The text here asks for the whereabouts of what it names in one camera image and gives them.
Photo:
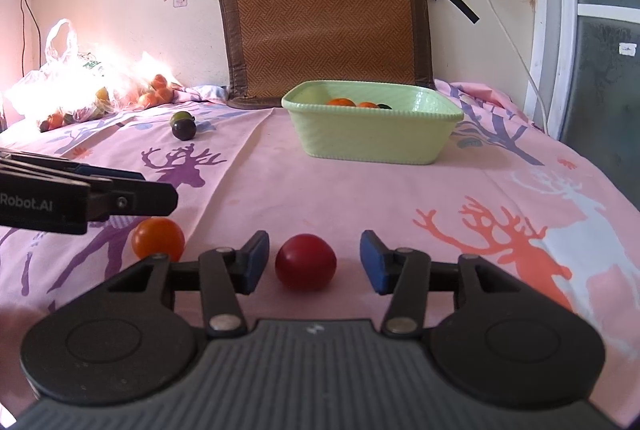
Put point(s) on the pink deer print bedsheet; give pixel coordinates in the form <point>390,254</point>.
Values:
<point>400,200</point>

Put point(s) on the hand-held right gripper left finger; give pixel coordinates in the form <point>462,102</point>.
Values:
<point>254,262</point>

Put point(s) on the yellow bagged fruit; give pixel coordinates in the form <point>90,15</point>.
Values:
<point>102,94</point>

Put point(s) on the bagged orange mandarin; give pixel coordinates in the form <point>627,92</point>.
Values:
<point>159,82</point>
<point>148,99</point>

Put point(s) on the red cherry tomato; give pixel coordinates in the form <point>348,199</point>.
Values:
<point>305,267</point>

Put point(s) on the small clear plastic bag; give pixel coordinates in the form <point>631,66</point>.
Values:
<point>150,75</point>

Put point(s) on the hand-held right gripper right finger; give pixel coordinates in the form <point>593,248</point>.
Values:
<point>375,262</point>

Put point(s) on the light green plastic basin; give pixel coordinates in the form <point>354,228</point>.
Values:
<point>370,135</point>

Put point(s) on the brown woven seat cushion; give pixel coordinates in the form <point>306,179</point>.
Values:
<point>325,10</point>

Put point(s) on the large clear plastic bag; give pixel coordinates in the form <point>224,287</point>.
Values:
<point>55,80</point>

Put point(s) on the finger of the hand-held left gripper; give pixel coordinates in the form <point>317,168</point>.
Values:
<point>102,172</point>
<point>145,199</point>

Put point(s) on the orange bagged tomato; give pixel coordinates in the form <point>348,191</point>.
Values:
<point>56,119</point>

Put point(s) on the green cherry tomato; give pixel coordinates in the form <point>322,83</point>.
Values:
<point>180,115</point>

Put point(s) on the white window sticker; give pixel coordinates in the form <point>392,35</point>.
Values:
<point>626,49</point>

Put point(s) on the orange cherry tomato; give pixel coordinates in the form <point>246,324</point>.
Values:
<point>157,235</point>

